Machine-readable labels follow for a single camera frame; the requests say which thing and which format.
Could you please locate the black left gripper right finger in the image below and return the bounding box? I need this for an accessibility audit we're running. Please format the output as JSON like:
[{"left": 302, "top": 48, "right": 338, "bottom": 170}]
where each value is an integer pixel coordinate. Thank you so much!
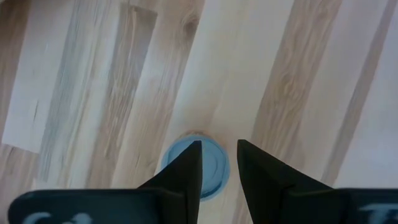
[{"left": 236, "top": 139, "right": 398, "bottom": 224}]

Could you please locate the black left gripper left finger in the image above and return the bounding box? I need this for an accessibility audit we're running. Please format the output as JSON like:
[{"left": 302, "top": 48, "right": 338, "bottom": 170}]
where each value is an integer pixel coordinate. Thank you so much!
[{"left": 7, "top": 139, "right": 203, "bottom": 224}]

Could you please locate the blue tomato labelled can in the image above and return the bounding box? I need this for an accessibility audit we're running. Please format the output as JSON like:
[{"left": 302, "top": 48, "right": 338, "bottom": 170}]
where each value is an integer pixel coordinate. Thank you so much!
[{"left": 160, "top": 132, "right": 231, "bottom": 202}]

